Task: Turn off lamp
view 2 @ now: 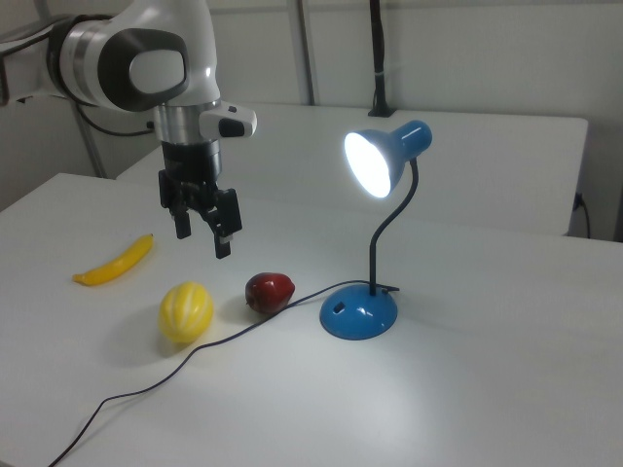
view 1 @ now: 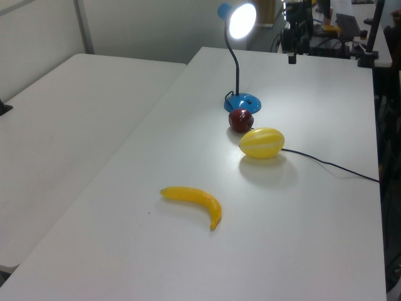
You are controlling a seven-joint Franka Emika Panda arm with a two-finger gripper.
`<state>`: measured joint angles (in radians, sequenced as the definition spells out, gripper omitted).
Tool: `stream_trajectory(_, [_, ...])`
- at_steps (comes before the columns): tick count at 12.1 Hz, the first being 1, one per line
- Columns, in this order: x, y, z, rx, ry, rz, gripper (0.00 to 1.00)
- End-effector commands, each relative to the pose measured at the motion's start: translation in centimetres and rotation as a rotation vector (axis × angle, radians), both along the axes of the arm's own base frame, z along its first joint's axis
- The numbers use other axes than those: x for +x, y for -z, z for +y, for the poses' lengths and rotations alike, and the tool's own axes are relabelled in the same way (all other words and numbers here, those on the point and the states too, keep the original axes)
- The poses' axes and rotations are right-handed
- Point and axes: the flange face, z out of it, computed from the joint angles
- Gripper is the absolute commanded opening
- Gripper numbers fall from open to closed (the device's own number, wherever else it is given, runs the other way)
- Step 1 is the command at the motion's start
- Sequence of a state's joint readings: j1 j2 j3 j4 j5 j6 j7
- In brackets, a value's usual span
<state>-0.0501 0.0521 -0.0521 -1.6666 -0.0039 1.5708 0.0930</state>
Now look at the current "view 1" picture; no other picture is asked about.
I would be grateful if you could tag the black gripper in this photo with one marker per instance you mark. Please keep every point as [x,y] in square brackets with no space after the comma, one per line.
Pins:
[289,39]

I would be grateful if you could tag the blue gooseneck desk lamp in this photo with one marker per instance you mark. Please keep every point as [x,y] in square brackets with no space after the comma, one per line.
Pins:
[241,102]

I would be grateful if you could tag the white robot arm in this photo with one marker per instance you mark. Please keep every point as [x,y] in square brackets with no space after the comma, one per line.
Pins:
[296,12]

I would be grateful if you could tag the black equipment base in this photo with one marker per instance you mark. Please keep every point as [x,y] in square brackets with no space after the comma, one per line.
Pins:
[329,47]

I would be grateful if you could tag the small yellow object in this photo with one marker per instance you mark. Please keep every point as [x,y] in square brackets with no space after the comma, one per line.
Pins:
[330,28]

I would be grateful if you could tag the brown cardboard box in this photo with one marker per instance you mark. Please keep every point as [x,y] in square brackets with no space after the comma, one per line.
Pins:
[266,12]

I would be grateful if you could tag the black keyboard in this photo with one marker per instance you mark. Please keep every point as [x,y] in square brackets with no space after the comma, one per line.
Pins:
[347,23]

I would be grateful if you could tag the dark red apple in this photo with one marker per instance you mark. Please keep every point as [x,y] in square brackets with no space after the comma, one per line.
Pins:
[239,122]

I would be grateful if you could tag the yellow striped melon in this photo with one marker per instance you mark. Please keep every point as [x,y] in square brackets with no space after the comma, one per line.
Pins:
[261,144]

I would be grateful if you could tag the black office chair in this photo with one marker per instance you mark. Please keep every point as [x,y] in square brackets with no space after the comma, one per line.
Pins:
[393,44]

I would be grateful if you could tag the yellow banana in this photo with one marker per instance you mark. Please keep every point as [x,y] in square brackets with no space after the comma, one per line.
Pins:
[194,196]

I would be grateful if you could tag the black table clamp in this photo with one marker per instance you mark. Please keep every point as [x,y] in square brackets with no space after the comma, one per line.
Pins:
[4,108]

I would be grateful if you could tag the black camera stand pole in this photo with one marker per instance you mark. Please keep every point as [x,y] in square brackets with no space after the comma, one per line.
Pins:
[374,31]

